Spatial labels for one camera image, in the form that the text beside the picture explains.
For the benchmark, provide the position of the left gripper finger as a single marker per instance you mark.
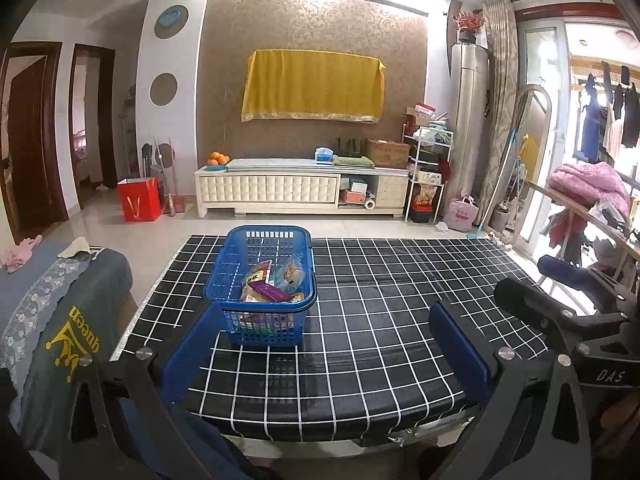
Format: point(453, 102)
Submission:
point(606, 294)
point(538, 310)

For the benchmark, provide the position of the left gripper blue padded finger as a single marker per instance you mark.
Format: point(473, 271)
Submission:
point(465, 348)
point(185, 350)

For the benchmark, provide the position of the purple snack packet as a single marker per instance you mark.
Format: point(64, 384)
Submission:
point(273, 294)

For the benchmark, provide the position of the blue plastic basket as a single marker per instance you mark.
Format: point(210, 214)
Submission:
point(261, 324)

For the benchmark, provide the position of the red white snack packet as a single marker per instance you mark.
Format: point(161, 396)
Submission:
point(260, 272)

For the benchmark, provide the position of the light blue cartoon snack packet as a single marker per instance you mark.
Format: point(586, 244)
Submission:
point(290, 275)

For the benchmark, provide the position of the black white grid tablecloth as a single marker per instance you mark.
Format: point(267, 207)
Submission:
point(367, 365)

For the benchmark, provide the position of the dark queen print garment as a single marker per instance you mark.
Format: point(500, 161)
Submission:
point(84, 322)

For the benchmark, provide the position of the pink quilted blanket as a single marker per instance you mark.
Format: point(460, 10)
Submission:
point(591, 183)

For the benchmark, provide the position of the pink tote bag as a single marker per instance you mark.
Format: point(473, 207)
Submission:
point(461, 214)

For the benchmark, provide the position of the red paper bag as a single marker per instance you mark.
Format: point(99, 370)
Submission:
point(140, 200)

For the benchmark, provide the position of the grey lace blanket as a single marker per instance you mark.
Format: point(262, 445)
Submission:
point(29, 297)

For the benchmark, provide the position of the plate of oranges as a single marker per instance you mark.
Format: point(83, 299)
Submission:
point(217, 161)

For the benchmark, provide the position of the white television cabinet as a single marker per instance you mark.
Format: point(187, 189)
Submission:
point(300, 186)

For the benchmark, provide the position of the white metal shelf rack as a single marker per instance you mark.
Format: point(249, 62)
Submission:
point(430, 142)

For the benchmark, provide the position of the cardboard box on cabinet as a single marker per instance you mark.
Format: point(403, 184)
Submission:
point(387, 154)

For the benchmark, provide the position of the blue tissue box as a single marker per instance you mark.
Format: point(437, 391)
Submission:
point(323, 155)

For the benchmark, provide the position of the standing air conditioner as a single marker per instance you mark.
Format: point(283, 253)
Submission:
point(469, 77)

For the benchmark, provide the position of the yellow cloth over television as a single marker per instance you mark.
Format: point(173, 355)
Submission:
point(313, 85)

